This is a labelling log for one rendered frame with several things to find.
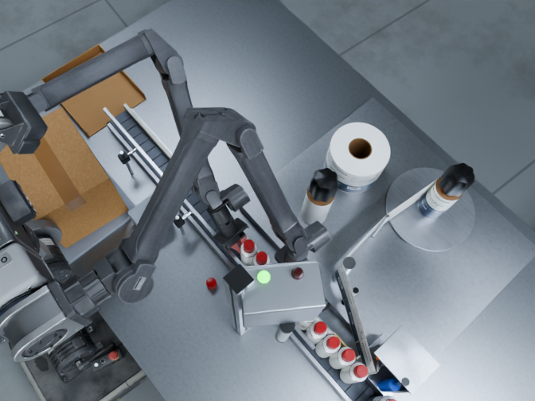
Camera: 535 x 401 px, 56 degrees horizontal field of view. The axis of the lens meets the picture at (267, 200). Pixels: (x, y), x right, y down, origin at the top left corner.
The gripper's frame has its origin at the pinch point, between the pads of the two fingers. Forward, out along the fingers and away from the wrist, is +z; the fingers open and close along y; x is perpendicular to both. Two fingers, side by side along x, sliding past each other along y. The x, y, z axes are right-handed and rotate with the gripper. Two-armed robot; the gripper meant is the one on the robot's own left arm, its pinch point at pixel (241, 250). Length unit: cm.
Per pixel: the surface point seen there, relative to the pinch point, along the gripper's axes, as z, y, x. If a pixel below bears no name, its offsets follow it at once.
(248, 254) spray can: -6.3, -1.3, -10.8
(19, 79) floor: -37, -14, 203
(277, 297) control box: -28, -11, -52
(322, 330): 9.1, -0.7, -37.5
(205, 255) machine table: 2.8, -8.6, 13.2
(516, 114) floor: 86, 193, 40
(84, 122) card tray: -40, -11, 68
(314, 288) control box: -26, -4, -55
